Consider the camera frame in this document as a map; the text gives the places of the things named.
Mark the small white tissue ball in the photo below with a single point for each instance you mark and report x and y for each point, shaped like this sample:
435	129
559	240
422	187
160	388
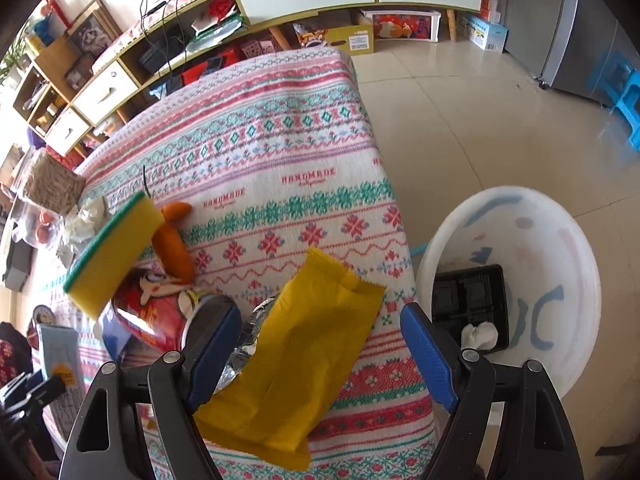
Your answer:
483	337

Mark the red cartoon can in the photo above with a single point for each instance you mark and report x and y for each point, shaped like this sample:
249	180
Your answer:
168	314

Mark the black plastic tray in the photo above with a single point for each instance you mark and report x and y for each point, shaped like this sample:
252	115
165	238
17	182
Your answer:
471	296

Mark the yellow green sponge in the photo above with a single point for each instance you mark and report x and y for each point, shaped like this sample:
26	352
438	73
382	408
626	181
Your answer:
94	278

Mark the orange peel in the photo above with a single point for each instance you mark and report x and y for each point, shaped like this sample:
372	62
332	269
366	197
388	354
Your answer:
168	244

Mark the yellow snack wrapper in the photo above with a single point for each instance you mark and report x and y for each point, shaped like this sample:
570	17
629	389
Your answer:
305	352

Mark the white paper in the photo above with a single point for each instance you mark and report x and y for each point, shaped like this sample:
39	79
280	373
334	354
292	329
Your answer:
79	228

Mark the blue milk carton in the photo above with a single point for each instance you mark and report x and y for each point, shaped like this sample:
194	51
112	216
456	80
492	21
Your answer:
58	351

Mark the white plastic basin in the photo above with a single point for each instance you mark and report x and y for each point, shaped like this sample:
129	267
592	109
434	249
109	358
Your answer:
553	286

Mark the glass jar with oranges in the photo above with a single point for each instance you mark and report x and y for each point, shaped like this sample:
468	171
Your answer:
38	227

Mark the wooden shelf unit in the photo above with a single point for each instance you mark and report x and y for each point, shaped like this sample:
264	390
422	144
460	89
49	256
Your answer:
44	91

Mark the patterned knit tablecloth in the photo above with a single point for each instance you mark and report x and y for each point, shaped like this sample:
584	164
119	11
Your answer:
276	155

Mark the blue plastic stool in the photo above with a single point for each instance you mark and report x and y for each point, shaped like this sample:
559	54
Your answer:
620	95

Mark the framed raccoon picture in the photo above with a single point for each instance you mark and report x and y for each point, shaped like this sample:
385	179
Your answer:
93	31

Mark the white blue carton box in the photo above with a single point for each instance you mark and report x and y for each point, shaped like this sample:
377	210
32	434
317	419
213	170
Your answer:
486	36

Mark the grey refrigerator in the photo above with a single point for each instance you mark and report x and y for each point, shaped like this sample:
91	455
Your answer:
574	46

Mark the yellow cardboard box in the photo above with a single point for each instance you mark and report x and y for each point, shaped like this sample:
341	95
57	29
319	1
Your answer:
353	39

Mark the white drawer bin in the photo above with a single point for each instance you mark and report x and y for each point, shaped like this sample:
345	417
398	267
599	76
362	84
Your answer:
405	24

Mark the long white wood cabinet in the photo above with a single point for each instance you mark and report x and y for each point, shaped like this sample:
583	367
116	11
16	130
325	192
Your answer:
180	32

